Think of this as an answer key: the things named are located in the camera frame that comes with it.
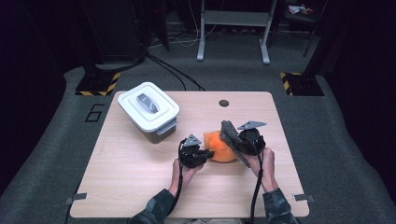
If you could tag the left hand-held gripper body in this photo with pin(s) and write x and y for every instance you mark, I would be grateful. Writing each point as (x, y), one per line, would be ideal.
(191, 157)

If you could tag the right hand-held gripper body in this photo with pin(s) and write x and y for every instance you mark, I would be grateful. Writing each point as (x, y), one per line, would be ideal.
(253, 141)

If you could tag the orange plush toy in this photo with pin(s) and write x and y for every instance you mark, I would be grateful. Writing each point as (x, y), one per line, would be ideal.
(218, 149)

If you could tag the grey fuzzy towel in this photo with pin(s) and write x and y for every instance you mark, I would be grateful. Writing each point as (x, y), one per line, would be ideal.
(230, 135)

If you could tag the clear brown storage box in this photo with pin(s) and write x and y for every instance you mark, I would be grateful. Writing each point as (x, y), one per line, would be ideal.
(158, 138)

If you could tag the person's left hand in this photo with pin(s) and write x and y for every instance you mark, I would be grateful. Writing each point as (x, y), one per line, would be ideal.
(183, 177)

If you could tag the person's right hand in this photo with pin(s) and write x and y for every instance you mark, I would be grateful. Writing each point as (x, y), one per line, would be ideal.
(267, 168)

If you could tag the grey tape piece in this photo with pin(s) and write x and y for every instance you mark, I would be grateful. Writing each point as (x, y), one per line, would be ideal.
(76, 198)
(303, 198)

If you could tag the white and red small object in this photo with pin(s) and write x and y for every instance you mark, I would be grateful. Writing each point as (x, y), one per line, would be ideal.
(297, 9)

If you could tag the dark cabinet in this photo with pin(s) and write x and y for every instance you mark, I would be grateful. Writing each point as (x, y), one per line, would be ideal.
(118, 31)

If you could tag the black yellow striped base plate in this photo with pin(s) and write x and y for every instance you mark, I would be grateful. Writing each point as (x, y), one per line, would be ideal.
(93, 84)
(303, 85)

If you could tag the white metal stand frame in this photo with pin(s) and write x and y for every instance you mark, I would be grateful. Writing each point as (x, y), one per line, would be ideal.
(236, 18)

